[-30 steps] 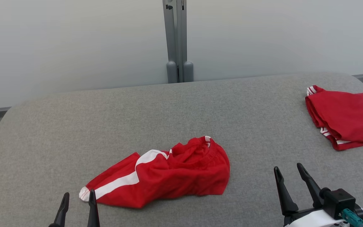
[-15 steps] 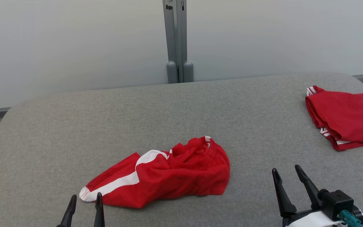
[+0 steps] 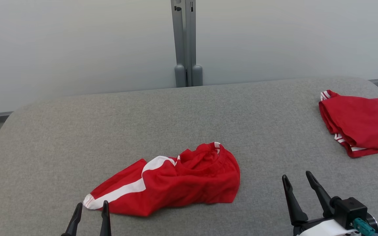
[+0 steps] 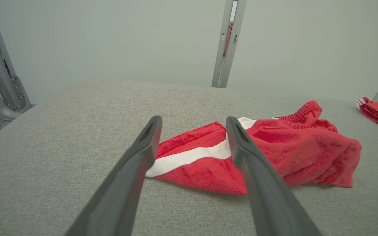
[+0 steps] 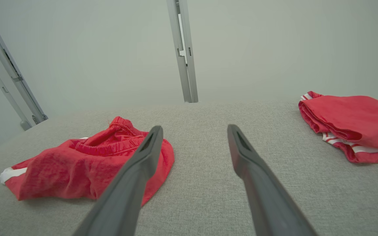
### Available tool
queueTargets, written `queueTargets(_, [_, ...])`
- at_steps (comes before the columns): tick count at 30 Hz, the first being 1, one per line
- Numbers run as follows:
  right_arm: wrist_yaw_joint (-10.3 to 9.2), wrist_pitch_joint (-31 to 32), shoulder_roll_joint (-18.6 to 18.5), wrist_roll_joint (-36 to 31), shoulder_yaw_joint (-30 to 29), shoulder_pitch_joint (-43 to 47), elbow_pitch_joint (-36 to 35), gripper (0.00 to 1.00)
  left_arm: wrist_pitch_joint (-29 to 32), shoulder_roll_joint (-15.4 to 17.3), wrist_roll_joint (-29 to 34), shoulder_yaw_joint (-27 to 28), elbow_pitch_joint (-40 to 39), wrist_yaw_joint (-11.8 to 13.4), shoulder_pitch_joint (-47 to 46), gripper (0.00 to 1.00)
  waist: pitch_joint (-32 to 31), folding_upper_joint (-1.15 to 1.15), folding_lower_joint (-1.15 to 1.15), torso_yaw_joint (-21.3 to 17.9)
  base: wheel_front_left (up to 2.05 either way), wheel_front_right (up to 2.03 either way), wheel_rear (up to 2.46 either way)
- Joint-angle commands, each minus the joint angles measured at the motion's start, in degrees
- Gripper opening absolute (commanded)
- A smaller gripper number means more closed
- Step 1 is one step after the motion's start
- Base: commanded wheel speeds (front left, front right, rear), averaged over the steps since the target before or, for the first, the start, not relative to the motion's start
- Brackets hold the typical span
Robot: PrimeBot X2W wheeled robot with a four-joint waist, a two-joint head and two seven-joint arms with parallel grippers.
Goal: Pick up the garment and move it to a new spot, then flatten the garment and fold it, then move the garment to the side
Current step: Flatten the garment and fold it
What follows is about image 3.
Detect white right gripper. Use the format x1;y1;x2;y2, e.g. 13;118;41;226
282;170;357;236

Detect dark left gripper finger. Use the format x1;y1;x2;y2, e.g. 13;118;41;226
61;203;83;236
99;200;112;236

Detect red shorts with white stripe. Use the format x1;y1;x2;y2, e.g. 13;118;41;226
83;142;241;217

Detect red Bulls basketball jersey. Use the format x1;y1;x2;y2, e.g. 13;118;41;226
319;90;378;158

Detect right cable with teal connector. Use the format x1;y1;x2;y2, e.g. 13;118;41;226
351;218;378;236

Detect grey partition post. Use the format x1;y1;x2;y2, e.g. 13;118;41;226
170;0;203;88

